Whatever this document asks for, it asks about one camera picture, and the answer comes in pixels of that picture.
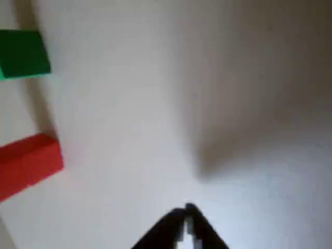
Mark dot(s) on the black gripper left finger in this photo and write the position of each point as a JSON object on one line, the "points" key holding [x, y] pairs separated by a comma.
{"points": [[166, 230]]}

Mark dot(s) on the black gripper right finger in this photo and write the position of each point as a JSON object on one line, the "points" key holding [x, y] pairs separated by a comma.
{"points": [[203, 230]]}

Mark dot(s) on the green cube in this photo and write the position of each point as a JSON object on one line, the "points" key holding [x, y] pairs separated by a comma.
{"points": [[23, 52]]}

